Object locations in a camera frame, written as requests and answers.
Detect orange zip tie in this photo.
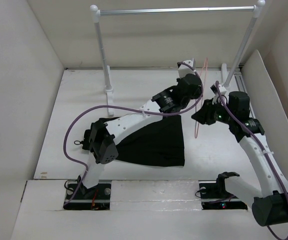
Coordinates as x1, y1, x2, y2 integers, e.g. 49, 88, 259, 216
91, 189, 99, 210

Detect black trousers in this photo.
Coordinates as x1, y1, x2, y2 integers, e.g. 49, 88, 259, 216
90, 113, 185, 167

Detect white and silver clothes rack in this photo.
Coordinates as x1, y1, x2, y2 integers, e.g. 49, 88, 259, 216
88, 0, 269, 106

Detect aluminium rail right side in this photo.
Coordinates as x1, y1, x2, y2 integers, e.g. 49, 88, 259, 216
230, 70, 254, 118

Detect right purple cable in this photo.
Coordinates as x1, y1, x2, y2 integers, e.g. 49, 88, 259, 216
215, 80, 288, 240

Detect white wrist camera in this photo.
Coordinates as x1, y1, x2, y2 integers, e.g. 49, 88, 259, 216
177, 58, 196, 78
210, 83, 227, 105

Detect purple cable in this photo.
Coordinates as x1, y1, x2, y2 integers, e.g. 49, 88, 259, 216
215, 80, 288, 240
62, 61, 205, 207

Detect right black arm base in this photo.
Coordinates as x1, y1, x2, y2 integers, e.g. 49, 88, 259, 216
195, 181, 248, 211

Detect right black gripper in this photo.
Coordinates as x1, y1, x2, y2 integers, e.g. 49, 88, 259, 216
190, 97, 235, 125

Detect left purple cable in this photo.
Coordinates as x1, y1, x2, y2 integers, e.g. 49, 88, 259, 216
62, 61, 205, 207

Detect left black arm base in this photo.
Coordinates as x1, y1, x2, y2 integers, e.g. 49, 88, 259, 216
63, 181, 112, 211

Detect white foam block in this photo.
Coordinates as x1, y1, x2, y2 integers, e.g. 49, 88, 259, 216
110, 180, 202, 212

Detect pink wire hanger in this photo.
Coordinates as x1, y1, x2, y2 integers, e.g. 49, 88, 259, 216
193, 57, 209, 139

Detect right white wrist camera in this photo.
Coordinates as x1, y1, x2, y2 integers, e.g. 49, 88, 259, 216
210, 83, 227, 105

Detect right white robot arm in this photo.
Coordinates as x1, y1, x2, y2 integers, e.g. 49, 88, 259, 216
192, 91, 288, 227

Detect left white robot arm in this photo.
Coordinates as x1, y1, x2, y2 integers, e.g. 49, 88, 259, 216
78, 71, 203, 199

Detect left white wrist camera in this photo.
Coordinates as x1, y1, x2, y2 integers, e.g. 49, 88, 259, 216
177, 58, 196, 78

